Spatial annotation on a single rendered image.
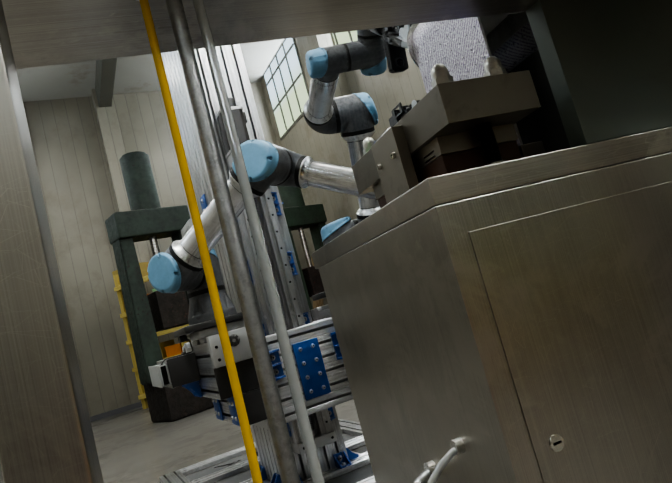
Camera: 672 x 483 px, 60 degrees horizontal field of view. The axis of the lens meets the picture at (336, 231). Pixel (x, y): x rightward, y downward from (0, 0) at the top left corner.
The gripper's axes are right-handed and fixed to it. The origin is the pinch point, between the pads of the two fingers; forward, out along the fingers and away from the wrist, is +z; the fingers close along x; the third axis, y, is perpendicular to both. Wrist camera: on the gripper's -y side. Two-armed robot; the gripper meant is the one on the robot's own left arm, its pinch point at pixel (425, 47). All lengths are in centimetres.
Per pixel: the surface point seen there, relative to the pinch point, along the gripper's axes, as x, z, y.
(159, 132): 9, -924, -348
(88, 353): -179, -681, -602
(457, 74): -5.8, 22.1, 0.2
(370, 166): -25.5, 25.0, -14.1
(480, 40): -5.8, 28.4, 7.8
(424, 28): -5.7, 8.6, 6.2
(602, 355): -13, 74, -25
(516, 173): -18, 57, -4
